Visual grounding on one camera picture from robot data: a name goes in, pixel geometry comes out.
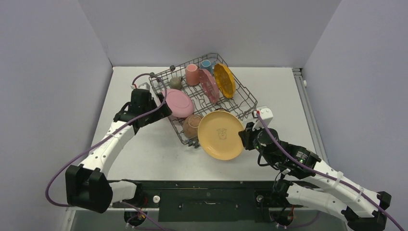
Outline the pink plate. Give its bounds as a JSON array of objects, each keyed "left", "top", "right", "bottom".
[{"left": 161, "top": 89, "right": 194, "bottom": 118}]

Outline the grey wire dish rack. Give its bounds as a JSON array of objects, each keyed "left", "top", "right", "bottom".
[{"left": 148, "top": 52, "right": 258, "bottom": 149}]

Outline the grey ceramic mug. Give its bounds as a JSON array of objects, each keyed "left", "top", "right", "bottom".
[{"left": 169, "top": 77, "right": 182, "bottom": 90}]

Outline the brown speckled cream bowl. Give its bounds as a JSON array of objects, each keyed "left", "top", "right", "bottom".
[{"left": 183, "top": 115, "right": 203, "bottom": 139}]

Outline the cream bottom plate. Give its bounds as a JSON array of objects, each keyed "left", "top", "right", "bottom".
[{"left": 197, "top": 110, "right": 244, "bottom": 161}]

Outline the pink cup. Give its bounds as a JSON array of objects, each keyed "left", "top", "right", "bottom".
[{"left": 185, "top": 64, "right": 200, "bottom": 86}]

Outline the maroon polka dot plate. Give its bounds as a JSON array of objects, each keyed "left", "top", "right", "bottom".
[{"left": 199, "top": 69, "right": 220, "bottom": 103}]

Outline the blue mug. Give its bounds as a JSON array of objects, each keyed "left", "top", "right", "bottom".
[{"left": 199, "top": 59, "right": 213, "bottom": 74}]

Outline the yellow polka dot plate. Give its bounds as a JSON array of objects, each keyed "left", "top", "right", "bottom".
[{"left": 213, "top": 63, "right": 236, "bottom": 99}]

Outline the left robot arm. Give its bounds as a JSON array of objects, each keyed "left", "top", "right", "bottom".
[{"left": 65, "top": 89, "right": 172, "bottom": 213}]

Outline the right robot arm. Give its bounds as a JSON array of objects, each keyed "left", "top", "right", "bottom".
[{"left": 238, "top": 122, "right": 391, "bottom": 231}]

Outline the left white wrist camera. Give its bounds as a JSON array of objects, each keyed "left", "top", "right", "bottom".
[{"left": 131, "top": 82, "right": 150, "bottom": 91}]

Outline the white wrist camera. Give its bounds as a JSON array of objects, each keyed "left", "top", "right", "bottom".
[
  {"left": 131, "top": 82, "right": 150, "bottom": 91},
  {"left": 252, "top": 106, "right": 274, "bottom": 131}
]

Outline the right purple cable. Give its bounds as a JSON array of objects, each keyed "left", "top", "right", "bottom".
[{"left": 255, "top": 110, "right": 399, "bottom": 231}]

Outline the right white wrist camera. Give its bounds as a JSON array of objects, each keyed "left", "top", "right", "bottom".
[{"left": 252, "top": 106, "right": 274, "bottom": 131}]

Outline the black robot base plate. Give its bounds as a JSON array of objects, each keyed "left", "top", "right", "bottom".
[{"left": 112, "top": 180, "right": 291, "bottom": 222}]

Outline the aluminium rail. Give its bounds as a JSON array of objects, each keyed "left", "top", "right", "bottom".
[{"left": 292, "top": 67, "right": 322, "bottom": 144}]

